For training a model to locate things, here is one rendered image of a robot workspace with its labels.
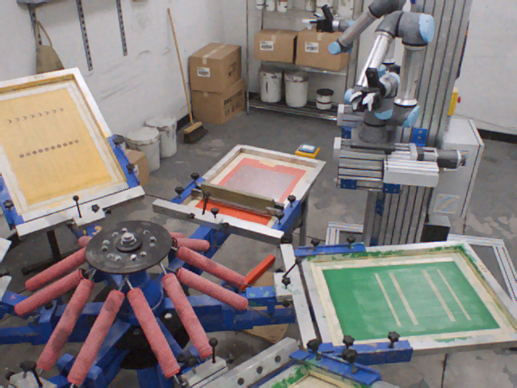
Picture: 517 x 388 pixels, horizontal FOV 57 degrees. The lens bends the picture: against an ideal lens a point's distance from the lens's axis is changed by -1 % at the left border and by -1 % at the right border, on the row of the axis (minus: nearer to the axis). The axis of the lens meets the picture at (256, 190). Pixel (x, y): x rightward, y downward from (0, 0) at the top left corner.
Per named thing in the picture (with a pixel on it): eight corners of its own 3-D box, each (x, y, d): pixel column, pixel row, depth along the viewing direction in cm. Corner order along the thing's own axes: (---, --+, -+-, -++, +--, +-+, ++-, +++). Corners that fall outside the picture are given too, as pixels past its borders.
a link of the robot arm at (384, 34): (380, 2, 220) (340, 99, 216) (402, 6, 215) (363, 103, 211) (384, 17, 230) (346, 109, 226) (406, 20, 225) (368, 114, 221)
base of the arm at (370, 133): (386, 132, 259) (389, 115, 253) (388, 145, 246) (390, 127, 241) (358, 130, 261) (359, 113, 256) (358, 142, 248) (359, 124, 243)
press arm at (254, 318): (440, 303, 205) (443, 293, 201) (447, 313, 200) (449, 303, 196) (145, 326, 194) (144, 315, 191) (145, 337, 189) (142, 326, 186)
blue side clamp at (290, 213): (291, 208, 254) (292, 196, 250) (300, 210, 252) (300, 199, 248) (268, 240, 230) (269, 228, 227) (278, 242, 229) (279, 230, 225)
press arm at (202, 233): (207, 226, 231) (206, 218, 228) (218, 229, 229) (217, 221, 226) (188, 247, 217) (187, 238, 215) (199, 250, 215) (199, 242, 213)
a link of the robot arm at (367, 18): (394, 5, 256) (334, 61, 292) (402, 2, 264) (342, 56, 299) (381, -13, 257) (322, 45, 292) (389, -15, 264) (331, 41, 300)
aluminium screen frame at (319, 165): (237, 149, 310) (237, 143, 308) (325, 166, 289) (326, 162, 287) (170, 212, 248) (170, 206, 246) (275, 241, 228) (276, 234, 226)
